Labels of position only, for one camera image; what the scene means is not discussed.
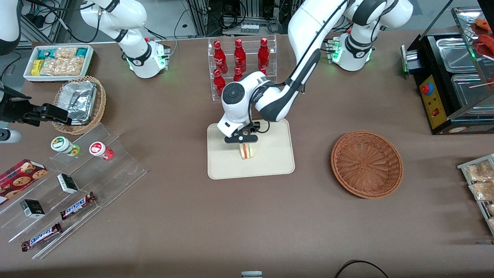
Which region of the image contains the steel food pan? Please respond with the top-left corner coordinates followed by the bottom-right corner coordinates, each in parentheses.
top-left (450, 73), bottom-right (494, 116)
top-left (436, 37), bottom-right (481, 74)

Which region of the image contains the beige plastic serving tray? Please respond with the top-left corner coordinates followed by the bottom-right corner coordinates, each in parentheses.
top-left (207, 118), bottom-right (296, 180)

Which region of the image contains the tray of packaged crackers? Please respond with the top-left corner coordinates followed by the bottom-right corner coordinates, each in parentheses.
top-left (457, 153), bottom-right (494, 236)

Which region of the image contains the light wicker basket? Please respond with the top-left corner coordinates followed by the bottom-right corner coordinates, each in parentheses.
top-left (51, 76), bottom-right (107, 135)

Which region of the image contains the black hot food display case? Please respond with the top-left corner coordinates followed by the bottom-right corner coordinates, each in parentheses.
top-left (401, 0), bottom-right (494, 136)

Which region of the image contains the red fried food piece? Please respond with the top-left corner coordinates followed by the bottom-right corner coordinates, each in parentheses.
top-left (474, 17), bottom-right (494, 34)

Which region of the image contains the white rectangular snack bin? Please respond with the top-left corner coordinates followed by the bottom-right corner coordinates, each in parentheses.
top-left (23, 45), bottom-right (95, 83)

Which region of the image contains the aluminium foil container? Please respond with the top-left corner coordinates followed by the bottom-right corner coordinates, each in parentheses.
top-left (57, 81), bottom-right (98, 125)

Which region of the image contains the small clear cracker bag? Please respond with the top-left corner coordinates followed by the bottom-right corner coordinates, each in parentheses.
top-left (54, 47), bottom-right (78, 59)

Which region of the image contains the green lid yogurt cup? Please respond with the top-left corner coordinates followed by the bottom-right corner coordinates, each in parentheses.
top-left (51, 136), bottom-right (81, 156)

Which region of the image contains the snickers chocolate bar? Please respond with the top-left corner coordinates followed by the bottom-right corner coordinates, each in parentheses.
top-left (59, 192), bottom-right (96, 221)
top-left (21, 222), bottom-right (63, 252)

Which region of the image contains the red tartan cookie box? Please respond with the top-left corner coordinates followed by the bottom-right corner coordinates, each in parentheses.
top-left (0, 159), bottom-right (48, 205)

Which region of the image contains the clear acrylic stepped display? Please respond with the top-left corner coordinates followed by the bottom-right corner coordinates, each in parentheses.
top-left (0, 123), bottom-right (147, 260)

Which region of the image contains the small black carton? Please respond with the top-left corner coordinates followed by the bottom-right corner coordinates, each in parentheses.
top-left (57, 173), bottom-right (79, 194)
top-left (20, 199), bottom-right (46, 219)

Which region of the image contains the clear bag of pastry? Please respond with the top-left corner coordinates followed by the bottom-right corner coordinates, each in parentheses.
top-left (469, 181), bottom-right (494, 202)
top-left (465, 160), bottom-right (494, 183)

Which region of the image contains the black cable loop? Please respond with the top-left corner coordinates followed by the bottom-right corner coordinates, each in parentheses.
top-left (334, 259), bottom-right (390, 278)

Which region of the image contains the brown wicker bowl basket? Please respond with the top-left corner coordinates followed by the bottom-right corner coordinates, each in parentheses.
top-left (331, 131), bottom-right (404, 200)

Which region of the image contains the clear bag of crackers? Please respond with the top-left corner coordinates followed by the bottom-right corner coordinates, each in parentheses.
top-left (40, 57), bottom-right (86, 76)

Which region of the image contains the clear acrylic bottle rack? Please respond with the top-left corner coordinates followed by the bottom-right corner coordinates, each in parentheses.
top-left (208, 34), bottom-right (278, 102)

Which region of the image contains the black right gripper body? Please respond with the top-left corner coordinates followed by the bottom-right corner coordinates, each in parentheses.
top-left (0, 86), bottom-right (34, 125)

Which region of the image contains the red lid yogurt cup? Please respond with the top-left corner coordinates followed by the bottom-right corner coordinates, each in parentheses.
top-left (89, 141), bottom-right (114, 161)

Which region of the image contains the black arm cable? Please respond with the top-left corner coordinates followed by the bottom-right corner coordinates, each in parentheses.
top-left (252, 119), bottom-right (272, 134)

